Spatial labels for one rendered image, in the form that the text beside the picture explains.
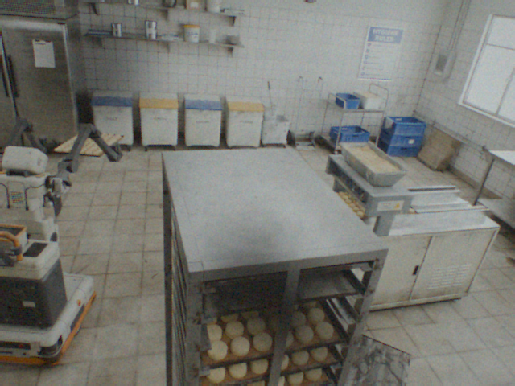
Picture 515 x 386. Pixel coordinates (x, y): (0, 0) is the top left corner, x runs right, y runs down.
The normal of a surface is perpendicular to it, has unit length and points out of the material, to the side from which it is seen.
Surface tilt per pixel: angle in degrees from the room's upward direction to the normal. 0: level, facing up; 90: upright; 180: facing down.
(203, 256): 0
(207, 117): 91
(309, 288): 0
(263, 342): 0
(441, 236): 90
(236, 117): 91
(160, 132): 94
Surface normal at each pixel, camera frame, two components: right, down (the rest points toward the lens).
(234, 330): 0.10, -0.88
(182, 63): 0.22, 0.48
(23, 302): -0.02, 0.46
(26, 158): 0.05, -0.25
